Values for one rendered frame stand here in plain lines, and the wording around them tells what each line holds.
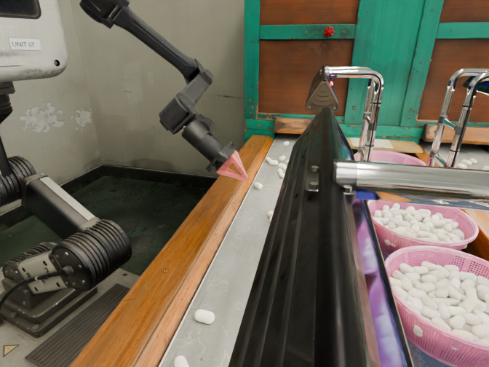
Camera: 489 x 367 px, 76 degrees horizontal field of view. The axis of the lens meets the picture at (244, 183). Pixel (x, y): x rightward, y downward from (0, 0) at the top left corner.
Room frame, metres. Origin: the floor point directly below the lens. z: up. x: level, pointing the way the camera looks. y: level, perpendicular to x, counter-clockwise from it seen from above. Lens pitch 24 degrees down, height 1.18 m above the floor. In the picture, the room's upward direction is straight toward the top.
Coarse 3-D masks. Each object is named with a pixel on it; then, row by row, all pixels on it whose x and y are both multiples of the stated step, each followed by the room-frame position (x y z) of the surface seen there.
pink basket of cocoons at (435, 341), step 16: (400, 256) 0.57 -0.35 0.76; (416, 256) 0.58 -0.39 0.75; (432, 256) 0.58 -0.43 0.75; (464, 256) 0.56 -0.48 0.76; (480, 272) 0.53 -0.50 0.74; (400, 304) 0.42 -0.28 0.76; (416, 320) 0.39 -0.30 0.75; (416, 336) 0.40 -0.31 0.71; (432, 336) 0.37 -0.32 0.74; (448, 336) 0.35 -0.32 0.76; (432, 352) 0.38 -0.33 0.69; (448, 352) 0.36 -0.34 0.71; (464, 352) 0.35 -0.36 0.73; (480, 352) 0.34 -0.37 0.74
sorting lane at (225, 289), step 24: (264, 168) 1.15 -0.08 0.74; (264, 192) 0.93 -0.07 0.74; (240, 216) 0.77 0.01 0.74; (264, 216) 0.77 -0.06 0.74; (240, 240) 0.65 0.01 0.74; (264, 240) 0.65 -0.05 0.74; (216, 264) 0.56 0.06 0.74; (240, 264) 0.56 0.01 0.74; (216, 288) 0.49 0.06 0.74; (240, 288) 0.49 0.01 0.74; (192, 312) 0.42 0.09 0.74; (216, 312) 0.42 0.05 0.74; (240, 312) 0.42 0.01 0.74; (192, 336) 0.37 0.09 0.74; (216, 336) 0.37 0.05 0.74; (168, 360) 0.33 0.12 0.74; (192, 360) 0.33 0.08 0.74; (216, 360) 0.33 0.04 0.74
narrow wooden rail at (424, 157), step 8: (424, 152) 1.28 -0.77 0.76; (424, 160) 1.18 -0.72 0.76; (448, 216) 0.84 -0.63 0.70; (472, 216) 0.73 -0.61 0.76; (480, 216) 0.73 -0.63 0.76; (488, 216) 0.73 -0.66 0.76; (480, 224) 0.69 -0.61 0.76; (488, 224) 0.69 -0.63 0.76; (480, 232) 0.66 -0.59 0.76; (488, 232) 0.65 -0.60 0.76; (480, 240) 0.65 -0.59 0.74; (488, 240) 0.62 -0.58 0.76; (464, 248) 0.70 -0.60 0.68; (472, 248) 0.67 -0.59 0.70; (480, 248) 0.64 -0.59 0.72; (488, 248) 0.61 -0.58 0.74; (480, 256) 0.63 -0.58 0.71; (488, 256) 0.60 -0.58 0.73
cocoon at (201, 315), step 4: (196, 312) 0.41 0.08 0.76; (200, 312) 0.40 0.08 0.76; (204, 312) 0.40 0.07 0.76; (208, 312) 0.40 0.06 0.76; (196, 316) 0.40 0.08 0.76; (200, 316) 0.40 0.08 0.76; (204, 316) 0.40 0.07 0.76; (208, 316) 0.40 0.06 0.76; (212, 316) 0.40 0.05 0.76; (200, 320) 0.40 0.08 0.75; (204, 320) 0.39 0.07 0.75; (208, 320) 0.39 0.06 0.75; (212, 320) 0.40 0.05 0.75
